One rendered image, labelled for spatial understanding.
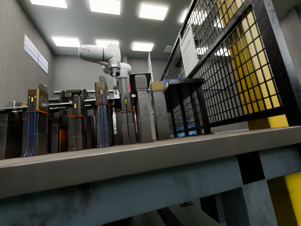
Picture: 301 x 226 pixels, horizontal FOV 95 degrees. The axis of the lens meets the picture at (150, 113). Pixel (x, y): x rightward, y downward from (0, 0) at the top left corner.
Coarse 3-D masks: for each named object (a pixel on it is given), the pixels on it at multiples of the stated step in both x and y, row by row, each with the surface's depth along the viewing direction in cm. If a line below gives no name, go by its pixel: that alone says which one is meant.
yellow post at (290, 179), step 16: (240, 0) 59; (224, 16) 65; (240, 32) 57; (256, 32) 56; (240, 48) 58; (256, 64) 53; (256, 80) 52; (272, 96) 51; (256, 128) 54; (288, 176) 46; (272, 192) 50; (288, 192) 45; (288, 208) 45; (288, 224) 46
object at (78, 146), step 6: (78, 96) 76; (72, 102) 76; (78, 102) 76; (84, 102) 81; (78, 108) 75; (84, 108) 80; (78, 114) 74; (84, 114) 79; (78, 120) 75; (78, 126) 74; (78, 132) 73; (84, 132) 78; (78, 138) 72; (84, 138) 76; (78, 144) 72; (84, 144) 75; (72, 150) 71; (78, 150) 71
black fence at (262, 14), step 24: (192, 0) 88; (216, 0) 66; (264, 0) 43; (192, 24) 92; (216, 24) 69; (264, 24) 44; (216, 48) 72; (264, 48) 45; (168, 72) 161; (192, 72) 98; (216, 72) 72; (288, 72) 39; (192, 96) 102; (216, 96) 74; (288, 96) 39; (168, 120) 184; (216, 120) 77; (240, 120) 58; (288, 120) 39
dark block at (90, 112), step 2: (92, 96) 116; (88, 98) 115; (90, 98) 115; (92, 98) 115; (94, 98) 120; (88, 104) 114; (90, 104) 115; (88, 110) 114; (90, 110) 114; (92, 110) 114; (88, 112) 113; (90, 112) 113; (92, 112) 114; (88, 114) 113; (90, 114) 113; (92, 114) 113; (94, 114) 116; (92, 116) 113; (94, 116) 116; (94, 118) 115; (94, 120) 115; (94, 122) 114; (94, 124) 113; (94, 126) 113; (94, 128) 112; (94, 130) 112; (94, 132) 111; (94, 134) 111; (94, 136) 110; (94, 138) 110; (94, 140) 109; (94, 142) 109
